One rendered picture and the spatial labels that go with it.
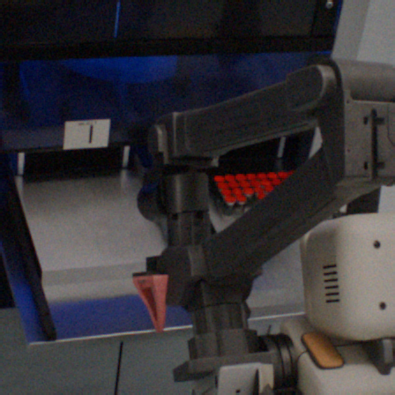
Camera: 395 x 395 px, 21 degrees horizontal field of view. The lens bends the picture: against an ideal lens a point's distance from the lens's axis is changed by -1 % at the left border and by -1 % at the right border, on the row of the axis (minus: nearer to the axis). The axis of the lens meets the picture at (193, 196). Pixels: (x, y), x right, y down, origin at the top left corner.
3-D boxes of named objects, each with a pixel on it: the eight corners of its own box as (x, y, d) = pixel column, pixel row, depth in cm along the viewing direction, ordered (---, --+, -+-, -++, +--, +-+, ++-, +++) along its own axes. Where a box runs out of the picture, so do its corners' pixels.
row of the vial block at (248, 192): (215, 208, 213) (219, 189, 211) (300, 202, 219) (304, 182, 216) (219, 214, 212) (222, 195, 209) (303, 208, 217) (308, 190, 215)
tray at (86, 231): (8, 176, 213) (9, 161, 211) (134, 167, 222) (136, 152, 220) (41, 286, 188) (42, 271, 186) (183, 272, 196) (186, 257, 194)
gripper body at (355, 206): (362, 219, 196) (367, 182, 193) (389, 242, 187) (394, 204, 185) (331, 222, 194) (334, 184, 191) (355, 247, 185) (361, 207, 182)
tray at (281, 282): (189, 196, 216) (191, 181, 214) (309, 187, 224) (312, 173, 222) (244, 308, 190) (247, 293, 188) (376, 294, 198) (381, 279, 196)
